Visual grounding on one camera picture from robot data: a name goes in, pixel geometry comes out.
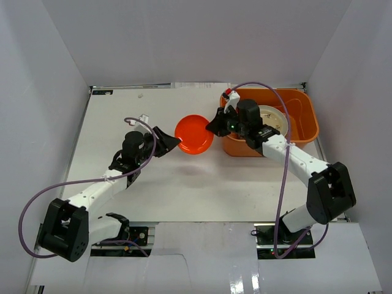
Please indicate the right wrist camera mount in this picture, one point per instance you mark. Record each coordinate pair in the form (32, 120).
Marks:
(231, 97)

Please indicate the white paper sheets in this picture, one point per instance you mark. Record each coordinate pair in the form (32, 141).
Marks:
(203, 85)

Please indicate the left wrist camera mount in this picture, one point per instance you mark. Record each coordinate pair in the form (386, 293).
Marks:
(142, 124)

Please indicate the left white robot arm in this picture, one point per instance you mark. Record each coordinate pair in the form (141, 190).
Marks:
(71, 224)

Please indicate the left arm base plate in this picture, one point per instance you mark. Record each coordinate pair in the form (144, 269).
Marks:
(139, 243)

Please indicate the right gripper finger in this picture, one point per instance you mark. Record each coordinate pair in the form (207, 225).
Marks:
(220, 116)
(217, 128)

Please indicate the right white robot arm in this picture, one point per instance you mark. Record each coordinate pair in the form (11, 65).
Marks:
(329, 188)

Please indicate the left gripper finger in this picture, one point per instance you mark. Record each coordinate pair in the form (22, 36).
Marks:
(163, 147)
(165, 138)

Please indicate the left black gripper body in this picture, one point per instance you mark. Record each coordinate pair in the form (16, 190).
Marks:
(156, 141)

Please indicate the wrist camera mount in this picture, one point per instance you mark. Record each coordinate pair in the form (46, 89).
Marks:
(231, 97)
(142, 124)

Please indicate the orange plastic bin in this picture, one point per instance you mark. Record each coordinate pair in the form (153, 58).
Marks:
(303, 120)

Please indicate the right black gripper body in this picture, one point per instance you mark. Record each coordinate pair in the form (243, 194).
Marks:
(235, 125)

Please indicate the black label sticker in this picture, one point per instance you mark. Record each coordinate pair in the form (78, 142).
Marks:
(102, 92)

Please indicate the cream bear round plate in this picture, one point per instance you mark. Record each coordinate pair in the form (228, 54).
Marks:
(274, 118)

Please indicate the orange round plate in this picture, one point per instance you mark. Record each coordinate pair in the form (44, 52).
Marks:
(195, 139)

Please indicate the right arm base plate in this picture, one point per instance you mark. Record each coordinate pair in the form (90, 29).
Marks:
(264, 237)

